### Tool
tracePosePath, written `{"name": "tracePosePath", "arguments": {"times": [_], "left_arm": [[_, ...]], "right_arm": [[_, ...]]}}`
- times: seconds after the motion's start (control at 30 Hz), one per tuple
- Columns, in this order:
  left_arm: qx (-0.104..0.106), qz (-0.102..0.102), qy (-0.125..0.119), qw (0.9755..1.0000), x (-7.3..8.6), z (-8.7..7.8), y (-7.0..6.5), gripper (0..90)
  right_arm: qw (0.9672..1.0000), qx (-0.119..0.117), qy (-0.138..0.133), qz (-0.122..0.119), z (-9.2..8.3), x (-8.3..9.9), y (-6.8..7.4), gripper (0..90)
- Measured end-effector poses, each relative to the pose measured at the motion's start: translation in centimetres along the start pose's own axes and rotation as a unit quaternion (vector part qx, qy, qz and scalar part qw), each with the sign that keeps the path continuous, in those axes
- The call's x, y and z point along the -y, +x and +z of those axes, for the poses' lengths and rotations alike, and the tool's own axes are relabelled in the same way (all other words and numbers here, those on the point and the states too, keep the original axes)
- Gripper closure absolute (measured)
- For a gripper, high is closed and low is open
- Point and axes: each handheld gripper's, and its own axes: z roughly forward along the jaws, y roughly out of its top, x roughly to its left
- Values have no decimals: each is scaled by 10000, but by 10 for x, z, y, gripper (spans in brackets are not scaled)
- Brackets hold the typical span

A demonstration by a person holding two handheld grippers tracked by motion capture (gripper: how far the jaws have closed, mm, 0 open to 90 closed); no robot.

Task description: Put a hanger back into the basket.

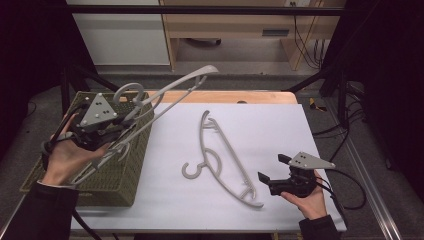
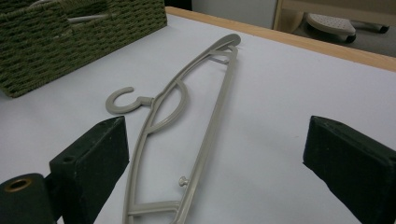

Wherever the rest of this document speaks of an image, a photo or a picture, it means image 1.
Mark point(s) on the black horizontal frame bar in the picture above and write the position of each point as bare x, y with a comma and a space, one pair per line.
200, 10

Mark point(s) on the person's right hand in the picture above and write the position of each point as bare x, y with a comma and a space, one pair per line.
311, 205

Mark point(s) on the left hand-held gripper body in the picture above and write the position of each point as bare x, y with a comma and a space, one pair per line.
99, 111

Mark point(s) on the white table mat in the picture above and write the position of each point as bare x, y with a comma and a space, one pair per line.
276, 133

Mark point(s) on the aluminium rail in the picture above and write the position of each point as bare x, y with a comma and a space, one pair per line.
10, 213
370, 186

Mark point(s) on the green woven basket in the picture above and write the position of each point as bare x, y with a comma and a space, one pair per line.
116, 180

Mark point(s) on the black metal stand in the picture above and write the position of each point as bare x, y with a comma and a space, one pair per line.
65, 90
341, 96

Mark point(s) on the light wooden desk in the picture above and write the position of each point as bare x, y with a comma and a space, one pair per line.
230, 25

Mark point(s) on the dark curtain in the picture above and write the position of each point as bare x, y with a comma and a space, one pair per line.
30, 66
386, 83

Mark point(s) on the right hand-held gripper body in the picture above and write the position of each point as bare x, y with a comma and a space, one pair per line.
310, 161

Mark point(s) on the person's left hand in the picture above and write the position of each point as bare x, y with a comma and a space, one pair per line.
66, 161

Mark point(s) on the white cabinet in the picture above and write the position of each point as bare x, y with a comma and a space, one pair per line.
123, 36

